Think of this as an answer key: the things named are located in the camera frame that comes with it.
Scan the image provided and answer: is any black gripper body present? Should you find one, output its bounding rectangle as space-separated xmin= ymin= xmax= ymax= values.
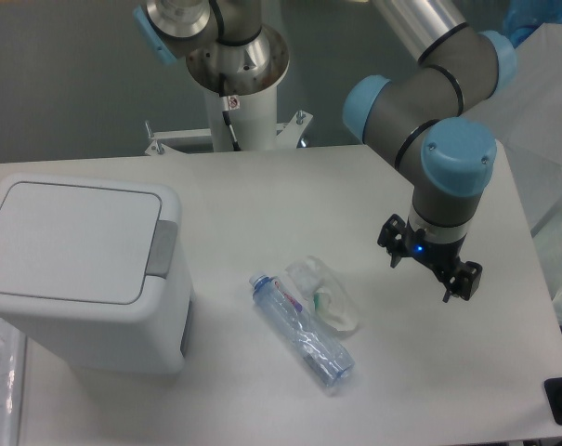
xmin=396 ymin=226 xmax=465 ymax=280

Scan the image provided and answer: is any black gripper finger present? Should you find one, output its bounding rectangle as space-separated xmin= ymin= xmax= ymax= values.
xmin=377 ymin=214 xmax=407 ymax=269
xmin=442 ymin=261 xmax=483 ymax=303

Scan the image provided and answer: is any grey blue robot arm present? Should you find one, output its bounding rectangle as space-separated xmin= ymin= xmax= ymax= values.
xmin=133 ymin=1 xmax=517 ymax=299

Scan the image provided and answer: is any white trash can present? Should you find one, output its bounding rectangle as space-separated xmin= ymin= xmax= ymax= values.
xmin=0 ymin=173 xmax=193 ymax=374

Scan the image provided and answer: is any clear plastic wrapper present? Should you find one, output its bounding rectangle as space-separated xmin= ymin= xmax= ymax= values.
xmin=285 ymin=256 xmax=359 ymax=336

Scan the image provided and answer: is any clear plastic water bottle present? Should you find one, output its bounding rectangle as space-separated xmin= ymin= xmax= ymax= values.
xmin=249 ymin=272 xmax=355 ymax=387

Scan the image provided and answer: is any blue plastic bag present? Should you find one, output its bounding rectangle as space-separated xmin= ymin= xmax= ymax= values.
xmin=503 ymin=0 xmax=562 ymax=47

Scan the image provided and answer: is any transparent plastic sheet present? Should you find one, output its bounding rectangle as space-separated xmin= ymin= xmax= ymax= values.
xmin=0 ymin=319 xmax=26 ymax=445

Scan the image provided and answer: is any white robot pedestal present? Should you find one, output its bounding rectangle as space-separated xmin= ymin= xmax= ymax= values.
xmin=145 ymin=84 xmax=313 ymax=155

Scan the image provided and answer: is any black cable on pedestal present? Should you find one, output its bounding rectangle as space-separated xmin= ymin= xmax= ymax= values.
xmin=218 ymin=73 xmax=242 ymax=152

